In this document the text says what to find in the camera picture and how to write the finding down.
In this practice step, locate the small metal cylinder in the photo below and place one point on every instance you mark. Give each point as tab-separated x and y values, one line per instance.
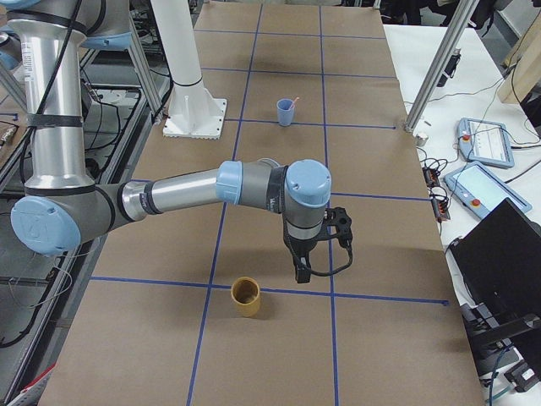
421	139

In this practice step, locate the far teach pendant tablet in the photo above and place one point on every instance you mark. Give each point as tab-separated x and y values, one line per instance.
484	141

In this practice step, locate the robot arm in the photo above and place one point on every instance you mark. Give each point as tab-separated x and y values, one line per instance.
63	207

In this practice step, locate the teach pendant tablet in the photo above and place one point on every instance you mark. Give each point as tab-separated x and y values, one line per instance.
484	141
480	190

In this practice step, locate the blue plastic cup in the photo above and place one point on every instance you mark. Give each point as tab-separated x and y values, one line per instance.
285	111

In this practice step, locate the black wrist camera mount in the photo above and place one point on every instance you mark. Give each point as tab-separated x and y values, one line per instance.
338	225

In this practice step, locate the black laptop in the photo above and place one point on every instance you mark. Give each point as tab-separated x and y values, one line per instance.
500	264

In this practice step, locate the black power strip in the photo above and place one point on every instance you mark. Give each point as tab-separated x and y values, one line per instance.
438	196

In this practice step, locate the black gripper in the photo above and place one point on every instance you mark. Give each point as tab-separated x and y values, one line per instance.
299	248

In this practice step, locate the aluminium frame post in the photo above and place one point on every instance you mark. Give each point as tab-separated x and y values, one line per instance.
452	35

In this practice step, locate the bamboo chopstick holder cup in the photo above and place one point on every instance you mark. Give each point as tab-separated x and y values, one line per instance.
245	293

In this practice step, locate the white camera mast pillar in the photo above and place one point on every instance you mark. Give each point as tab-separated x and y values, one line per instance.
192	110

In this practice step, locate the near teach pendant tablet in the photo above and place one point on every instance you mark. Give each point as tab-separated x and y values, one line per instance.
480	190

